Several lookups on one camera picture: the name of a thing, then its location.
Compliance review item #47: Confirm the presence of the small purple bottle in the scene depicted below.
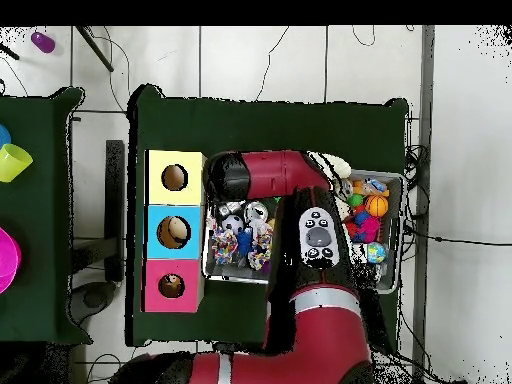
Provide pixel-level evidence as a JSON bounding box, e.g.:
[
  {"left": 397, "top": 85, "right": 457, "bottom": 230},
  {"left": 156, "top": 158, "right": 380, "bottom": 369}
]
[{"left": 30, "top": 31, "right": 57, "bottom": 55}]

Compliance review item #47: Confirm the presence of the small soccer ball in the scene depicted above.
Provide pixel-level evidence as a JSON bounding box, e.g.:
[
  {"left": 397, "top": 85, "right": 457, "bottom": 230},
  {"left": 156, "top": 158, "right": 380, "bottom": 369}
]
[{"left": 221, "top": 213, "right": 245, "bottom": 236}]

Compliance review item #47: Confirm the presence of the lime green cup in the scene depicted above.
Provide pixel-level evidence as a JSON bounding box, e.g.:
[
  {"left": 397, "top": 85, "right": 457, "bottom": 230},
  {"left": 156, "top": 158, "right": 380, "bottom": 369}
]
[{"left": 0, "top": 143, "right": 35, "bottom": 184}]

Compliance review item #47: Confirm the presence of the pink disc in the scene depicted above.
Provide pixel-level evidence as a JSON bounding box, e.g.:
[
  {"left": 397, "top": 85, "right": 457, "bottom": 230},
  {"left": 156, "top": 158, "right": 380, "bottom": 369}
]
[{"left": 0, "top": 226, "right": 23, "bottom": 295}]

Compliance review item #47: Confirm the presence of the black cable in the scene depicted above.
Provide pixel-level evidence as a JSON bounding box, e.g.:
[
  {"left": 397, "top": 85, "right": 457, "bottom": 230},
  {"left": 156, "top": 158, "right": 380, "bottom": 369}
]
[{"left": 403, "top": 227, "right": 512, "bottom": 248}]

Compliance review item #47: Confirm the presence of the wooden box with three holes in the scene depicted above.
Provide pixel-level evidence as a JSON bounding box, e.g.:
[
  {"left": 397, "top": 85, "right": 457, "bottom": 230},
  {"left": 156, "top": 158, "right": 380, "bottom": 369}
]
[{"left": 143, "top": 149, "right": 210, "bottom": 314}]

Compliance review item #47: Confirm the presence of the orange toy basketball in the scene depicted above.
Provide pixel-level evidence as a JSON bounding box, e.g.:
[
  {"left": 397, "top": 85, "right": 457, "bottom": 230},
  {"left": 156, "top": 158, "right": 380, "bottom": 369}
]
[{"left": 364, "top": 195, "right": 390, "bottom": 218}]

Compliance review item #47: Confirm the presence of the colourful braided rope toy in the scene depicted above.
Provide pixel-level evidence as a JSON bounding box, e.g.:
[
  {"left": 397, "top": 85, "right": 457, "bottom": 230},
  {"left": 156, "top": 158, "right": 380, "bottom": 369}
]
[
  {"left": 209, "top": 227, "right": 240, "bottom": 267},
  {"left": 247, "top": 226, "right": 276, "bottom": 271}
]

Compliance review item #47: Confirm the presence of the cream knitted cloth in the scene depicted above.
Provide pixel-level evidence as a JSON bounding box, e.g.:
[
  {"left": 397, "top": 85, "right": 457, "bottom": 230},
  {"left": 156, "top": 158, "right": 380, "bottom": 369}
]
[{"left": 318, "top": 153, "right": 353, "bottom": 181}]

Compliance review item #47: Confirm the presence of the shallow clear mesh bin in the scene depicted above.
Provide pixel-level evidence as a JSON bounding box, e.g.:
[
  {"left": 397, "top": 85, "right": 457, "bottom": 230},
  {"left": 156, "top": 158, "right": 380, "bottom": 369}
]
[{"left": 203, "top": 158, "right": 405, "bottom": 295}]

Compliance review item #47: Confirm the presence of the black tripod leg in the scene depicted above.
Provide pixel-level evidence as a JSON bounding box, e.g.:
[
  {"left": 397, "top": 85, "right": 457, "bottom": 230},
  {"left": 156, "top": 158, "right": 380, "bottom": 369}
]
[{"left": 75, "top": 26, "right": 115, "bottom": 73}]

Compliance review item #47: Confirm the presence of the small globe ball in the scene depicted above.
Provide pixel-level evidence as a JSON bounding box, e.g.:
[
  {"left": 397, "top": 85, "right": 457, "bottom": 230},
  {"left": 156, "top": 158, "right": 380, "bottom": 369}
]
[{"left": 366, "top": 243, "right": 387, "bottom": 265}]

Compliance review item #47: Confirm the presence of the dark green table cloth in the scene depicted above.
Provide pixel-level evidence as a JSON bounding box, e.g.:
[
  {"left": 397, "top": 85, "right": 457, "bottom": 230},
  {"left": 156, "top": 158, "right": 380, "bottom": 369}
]
[{"left": 126, "top": 83, "right": 411, "bottom": 353}]

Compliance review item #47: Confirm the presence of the open silver can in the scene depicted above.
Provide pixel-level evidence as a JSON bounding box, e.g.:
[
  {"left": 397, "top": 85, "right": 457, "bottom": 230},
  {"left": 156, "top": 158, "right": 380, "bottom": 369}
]
[{"left": 244, "top": 200, "right": 270, "bottom": 225}]

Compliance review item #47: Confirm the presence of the green side table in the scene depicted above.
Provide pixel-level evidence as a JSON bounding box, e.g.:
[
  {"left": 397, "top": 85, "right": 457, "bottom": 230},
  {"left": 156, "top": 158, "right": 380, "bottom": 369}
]
[{"left": 0, "top": 86, "right": 93, "bottom": 345}]

